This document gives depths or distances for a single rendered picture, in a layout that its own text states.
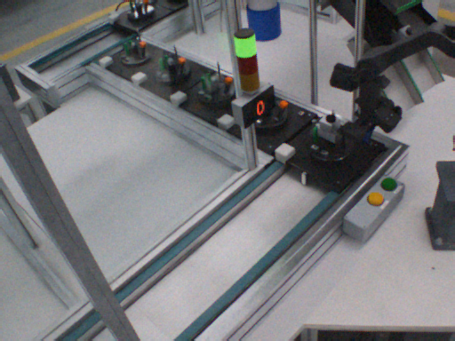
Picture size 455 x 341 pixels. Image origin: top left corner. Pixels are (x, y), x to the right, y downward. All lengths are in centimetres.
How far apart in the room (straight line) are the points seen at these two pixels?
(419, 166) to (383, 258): 39
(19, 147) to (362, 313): 96
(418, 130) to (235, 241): 79
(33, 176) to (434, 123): 149
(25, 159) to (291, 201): 100
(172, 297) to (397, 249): 62
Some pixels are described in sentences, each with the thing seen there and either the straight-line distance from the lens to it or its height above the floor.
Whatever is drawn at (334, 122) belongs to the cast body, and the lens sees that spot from 139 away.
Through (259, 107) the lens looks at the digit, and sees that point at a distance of 126.
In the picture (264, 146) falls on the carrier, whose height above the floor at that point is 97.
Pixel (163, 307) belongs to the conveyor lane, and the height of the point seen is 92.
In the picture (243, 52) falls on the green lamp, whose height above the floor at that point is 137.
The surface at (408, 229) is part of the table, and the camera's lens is 143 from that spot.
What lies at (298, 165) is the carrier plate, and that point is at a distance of 142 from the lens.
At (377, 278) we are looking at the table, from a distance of 132.
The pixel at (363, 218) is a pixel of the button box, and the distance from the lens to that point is 130.
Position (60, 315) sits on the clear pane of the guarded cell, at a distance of 69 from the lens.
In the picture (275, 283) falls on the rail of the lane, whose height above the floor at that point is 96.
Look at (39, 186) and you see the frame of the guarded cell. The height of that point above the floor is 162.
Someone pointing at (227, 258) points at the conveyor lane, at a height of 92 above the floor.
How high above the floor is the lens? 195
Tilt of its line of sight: 43 degrees down
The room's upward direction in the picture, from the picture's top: 10 degrees counter-clockwise
